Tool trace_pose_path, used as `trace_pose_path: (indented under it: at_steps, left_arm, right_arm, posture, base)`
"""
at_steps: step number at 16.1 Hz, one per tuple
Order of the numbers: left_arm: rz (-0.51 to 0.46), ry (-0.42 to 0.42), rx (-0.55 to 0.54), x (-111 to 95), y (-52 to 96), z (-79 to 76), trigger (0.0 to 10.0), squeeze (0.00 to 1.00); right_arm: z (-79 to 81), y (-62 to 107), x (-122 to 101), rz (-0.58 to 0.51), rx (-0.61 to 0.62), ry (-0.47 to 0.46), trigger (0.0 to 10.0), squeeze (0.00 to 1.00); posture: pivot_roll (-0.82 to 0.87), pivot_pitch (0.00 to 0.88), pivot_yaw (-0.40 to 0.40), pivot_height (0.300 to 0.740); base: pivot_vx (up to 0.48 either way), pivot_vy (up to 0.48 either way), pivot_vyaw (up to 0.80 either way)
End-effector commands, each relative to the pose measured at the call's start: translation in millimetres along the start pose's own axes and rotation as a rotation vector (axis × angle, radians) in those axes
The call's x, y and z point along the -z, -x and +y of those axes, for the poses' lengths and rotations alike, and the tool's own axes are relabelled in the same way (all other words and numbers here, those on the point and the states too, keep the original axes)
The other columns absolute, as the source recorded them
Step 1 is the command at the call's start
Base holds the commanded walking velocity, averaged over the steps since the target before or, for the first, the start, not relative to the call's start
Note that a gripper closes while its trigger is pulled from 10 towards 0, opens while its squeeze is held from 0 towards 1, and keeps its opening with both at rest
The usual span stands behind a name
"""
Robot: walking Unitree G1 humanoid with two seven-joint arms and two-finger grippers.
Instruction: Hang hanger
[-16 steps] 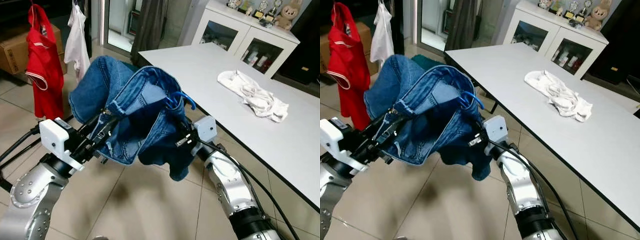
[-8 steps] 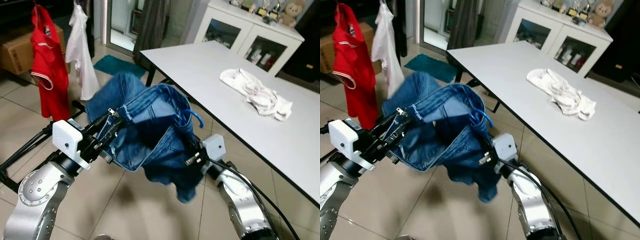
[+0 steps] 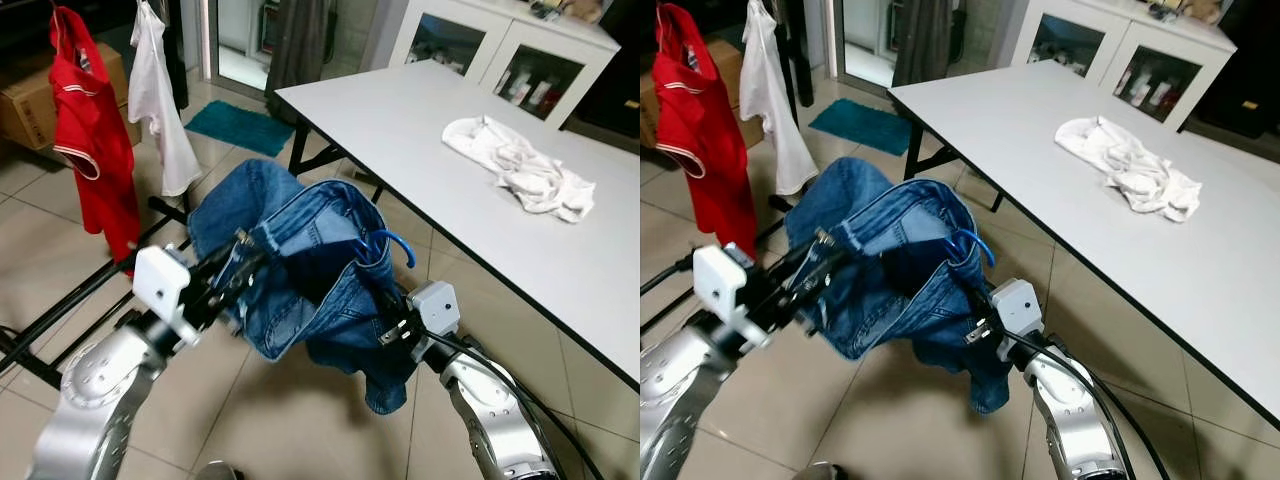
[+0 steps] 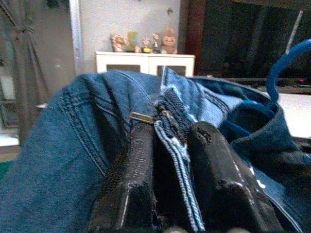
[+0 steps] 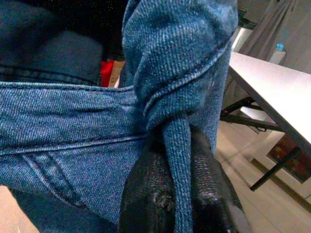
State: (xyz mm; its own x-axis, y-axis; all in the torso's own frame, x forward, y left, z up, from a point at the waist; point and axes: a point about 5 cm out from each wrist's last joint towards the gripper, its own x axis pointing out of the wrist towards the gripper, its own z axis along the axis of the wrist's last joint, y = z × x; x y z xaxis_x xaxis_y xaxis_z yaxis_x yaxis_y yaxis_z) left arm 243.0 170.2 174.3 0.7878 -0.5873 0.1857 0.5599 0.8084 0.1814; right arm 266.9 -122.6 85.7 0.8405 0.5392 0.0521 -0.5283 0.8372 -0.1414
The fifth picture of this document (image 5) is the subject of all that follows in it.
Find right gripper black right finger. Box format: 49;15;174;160
189;126;252;233

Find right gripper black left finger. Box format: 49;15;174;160
117;134;177;233

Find blue denim shorts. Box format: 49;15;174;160
0;0;243;233

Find brown cardboard box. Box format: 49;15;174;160
110;60;126;88

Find red shirt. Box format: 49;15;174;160
100;60;115;87

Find white folding table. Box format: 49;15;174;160
220;50;311;192

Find white bottle blue cap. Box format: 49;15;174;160
271;42;287;66

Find grey brown curtain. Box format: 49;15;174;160
239;0;311;73

